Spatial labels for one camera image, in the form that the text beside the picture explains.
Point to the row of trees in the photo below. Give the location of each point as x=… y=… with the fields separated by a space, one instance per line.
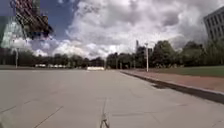
x=163 y=55

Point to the red brick strip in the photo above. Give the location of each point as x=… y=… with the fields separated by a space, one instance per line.
x=196 y=81

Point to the slender tower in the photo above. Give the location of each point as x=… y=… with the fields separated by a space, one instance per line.
x=137 y=45

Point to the grey concrete slab pavement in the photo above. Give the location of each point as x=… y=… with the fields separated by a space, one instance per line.
x=83 y=96

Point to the green grass lawn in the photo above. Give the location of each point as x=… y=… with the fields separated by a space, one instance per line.
x=196 y=70

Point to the grey building with window grid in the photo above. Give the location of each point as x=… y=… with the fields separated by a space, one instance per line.
x=215 y=25

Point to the pale glass building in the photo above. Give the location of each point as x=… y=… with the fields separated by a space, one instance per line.
x=9 y=33

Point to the red lattice structure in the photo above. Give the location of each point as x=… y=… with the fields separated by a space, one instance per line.
x=31 y=18

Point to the dark kerb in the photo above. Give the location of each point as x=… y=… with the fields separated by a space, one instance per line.
x=180 y=87

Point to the pale lamp pole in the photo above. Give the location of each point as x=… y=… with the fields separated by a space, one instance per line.
x=146 y=60

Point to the low white block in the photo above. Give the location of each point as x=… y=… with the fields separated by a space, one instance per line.
x=95 y=68

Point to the row of parked vehicles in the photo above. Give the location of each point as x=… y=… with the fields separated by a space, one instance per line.
x=50 y=66

